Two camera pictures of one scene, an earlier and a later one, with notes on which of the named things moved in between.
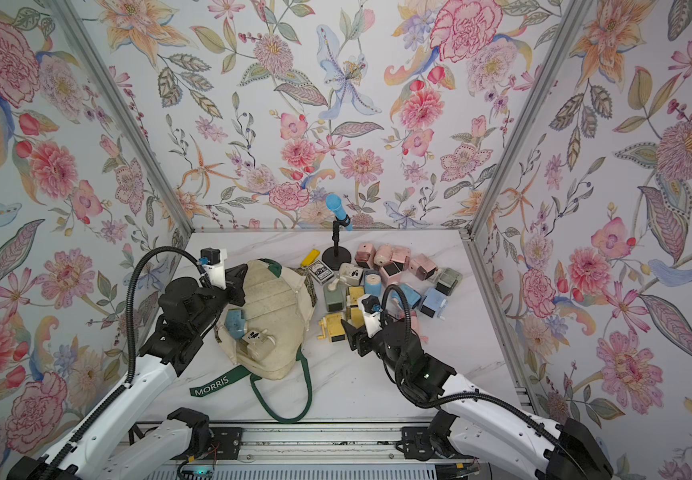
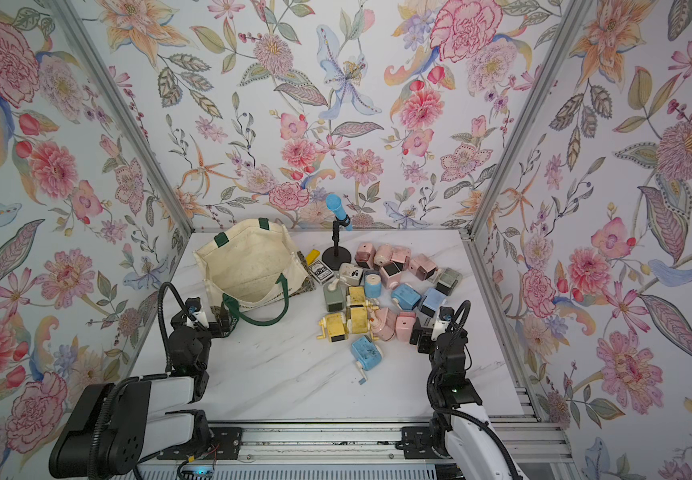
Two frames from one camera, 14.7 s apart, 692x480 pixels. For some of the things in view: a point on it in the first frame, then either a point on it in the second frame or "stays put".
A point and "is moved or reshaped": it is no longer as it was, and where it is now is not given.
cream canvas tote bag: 279,298 to 252,272
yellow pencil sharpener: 354,315 stays put
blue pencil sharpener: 372,282 stays put
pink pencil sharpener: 390,273 stays put
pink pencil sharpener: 365,255 stays put
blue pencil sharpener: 412,296 is moved or reshaped
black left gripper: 234,286 to 218,331
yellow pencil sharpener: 332,328 stays put
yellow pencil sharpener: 354,293 stays put
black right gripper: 359,339 to 427,340
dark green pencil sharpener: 446,279 stays put
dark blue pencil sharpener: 434,302 stays put
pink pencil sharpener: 383,255 stays put
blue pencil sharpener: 235,324 to 367,355
